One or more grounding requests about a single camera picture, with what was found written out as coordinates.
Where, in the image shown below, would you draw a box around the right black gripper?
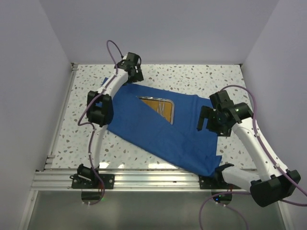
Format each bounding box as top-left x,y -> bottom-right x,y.
197,105 -> 231,137

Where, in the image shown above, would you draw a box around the blue surgical cloth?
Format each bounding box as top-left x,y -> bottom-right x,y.
108,84 -> 222,176

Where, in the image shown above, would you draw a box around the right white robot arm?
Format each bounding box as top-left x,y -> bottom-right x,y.
197,90 -> 301,207

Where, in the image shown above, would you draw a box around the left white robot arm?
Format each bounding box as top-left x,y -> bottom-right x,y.
77,52 -> 143,188

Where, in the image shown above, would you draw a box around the steel surgical scissors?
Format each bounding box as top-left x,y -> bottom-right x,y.
157,100 -> 165,117

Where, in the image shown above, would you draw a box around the steel tray orange liner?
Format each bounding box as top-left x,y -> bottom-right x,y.
138,96 -> 175,124

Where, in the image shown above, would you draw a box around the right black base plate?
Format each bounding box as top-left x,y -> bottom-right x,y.
199,167 -> 240,190

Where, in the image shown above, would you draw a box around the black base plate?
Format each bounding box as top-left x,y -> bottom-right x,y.
70,164 -> 115,189
199,167 -> 240,190

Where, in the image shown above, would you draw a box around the aluminium front rail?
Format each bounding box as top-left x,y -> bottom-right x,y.
31,170 -> 241,192

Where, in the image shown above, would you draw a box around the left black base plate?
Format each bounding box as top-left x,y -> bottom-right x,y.
70,164 -> 115,189

